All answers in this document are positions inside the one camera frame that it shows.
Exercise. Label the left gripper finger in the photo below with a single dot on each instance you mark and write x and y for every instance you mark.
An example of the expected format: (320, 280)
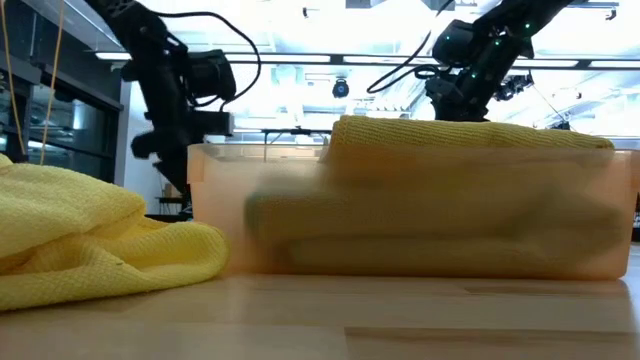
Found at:
(177, 172)
(147, 145)

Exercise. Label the black ceiling spotlight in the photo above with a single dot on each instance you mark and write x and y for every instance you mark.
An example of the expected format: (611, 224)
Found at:
(561, 125)
(517, 87)
(340, 88)

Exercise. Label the orange translucent plastic bin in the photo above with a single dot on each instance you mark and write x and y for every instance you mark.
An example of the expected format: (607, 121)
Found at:
(215, 210)

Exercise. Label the white strip light bar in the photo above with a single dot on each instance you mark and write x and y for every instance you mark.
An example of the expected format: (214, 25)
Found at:
(300, 58)

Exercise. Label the yellow waffle-weave towel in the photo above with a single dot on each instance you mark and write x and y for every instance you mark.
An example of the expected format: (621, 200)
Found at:
(90, 235)

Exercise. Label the large yellow microfiber towel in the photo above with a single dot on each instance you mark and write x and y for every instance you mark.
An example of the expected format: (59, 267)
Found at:
(450, 134)

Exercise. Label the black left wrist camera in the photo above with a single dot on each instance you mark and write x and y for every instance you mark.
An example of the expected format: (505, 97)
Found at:
(214, 123)

